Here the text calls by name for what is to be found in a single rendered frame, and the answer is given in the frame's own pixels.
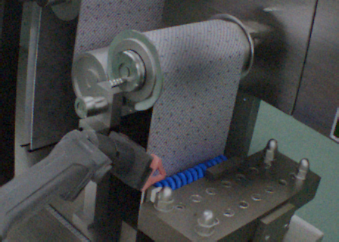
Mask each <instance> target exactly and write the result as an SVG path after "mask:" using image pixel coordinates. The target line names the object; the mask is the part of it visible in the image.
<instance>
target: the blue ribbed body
mask: <svg viewBox="0 0 339 242"><path fill-rule="evenodd" d="M225 160H228V157H225V156H224V155H223V154H220V155H219V156H218V157H214V158H213V159H211V160H209V161H205V162H204V163H199V164H198V166H193V168H190V169H187V170H184V171H183V172H179V173H177V174H176V175H172V176H171V177H167V178H165V180H164V179H162V180H160V182H155V183H154V184H153V186H154V187H156V188H158V187H166V186H167V187H171V188H172V190H175V189H177V188H180V187H182V186H184V185H186V184H189V183H191V182H194V181H196V180H197V179H199V178H203V177H204V176H205V170H206V169H207V168H210V167H211V166H214V165H216V164H218V163H221V162H224V161H225Z"/></svg>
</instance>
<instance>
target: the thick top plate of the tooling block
mask: <svg viewBox="0 0 339 242"><path fill-rule="evenodd" d="M263 151H264V149H262V150H260V151H258V152H256V153H254V154H252V155H249V156H248V157H245V158H243V159H242V160H243V161H244V163H243V166H242V168H240V169H238V170H237V171H234V172H232V173H230V174H228V175H225V176H224V177H222V178H219V179H217V180H215V181H211V180H209V179H208V178H206V177H205V176H204V177H203V178H199V179H197V180H196V181H192V182H191V183H189V184H186V185H184V186H182V187H180V188H177V189H175V190H173V199H174V203H173V206H174V207H173V211H170V212H168V213H162V212H160V211H157V209H155V208H154V203H153V202H152V201H151V200H149V201H147V202H145V203H142V204H141V209H140V212H139V219H138V229H140V230H141V231H143V232H144V233H145V234H146V235H147V236H149V237H150V238H152V239H153V240H155V242H248V241H249V240H250V239H253V237H254V235H255V231H256V229H257V225H258V223H259V220H260V219H261V218H263V217H264V216H267V215H268V214H270V213H271V212H273V211H274V210H276V209H278V208H279V207H281V206H282V205H285V204H286V203H287V202H289V203H290V204H292V205H294V210H293V212H295V211H296V210H298V209H299V208H301V207H302V206H304V205H305V204H307V203H308V202H310V201H311V200H312V199H314V197H315V195H316V192H317V189H318V186H319V182H320V181H321V178H322V177H320V176H319V175H317V174H315V173H314V172H312V171H311V170H310V172H309V178H308V179H307V180H299V179H298V178H296V177H294V172H295V169H296V167H297V166H298V165H299V163H298V162H296V161H294V160H292V159H291V158H290V157H286V155H284V154H283V153H282V152H281V153H280V152H278V155H277V160H273V161H271V160H266V159H263V157H262V152H263ZM205 210H211V211H212V212H213V213H214V216H215V220H214V222H215V228H214V234H212V235H211V236H206V237H203V236H200V235H198V234H196V232H195V231H194V227H195V226H196V224H197V220H198V219H199V218H200V216H201V214H202V212H204V211H205Z"/></svg>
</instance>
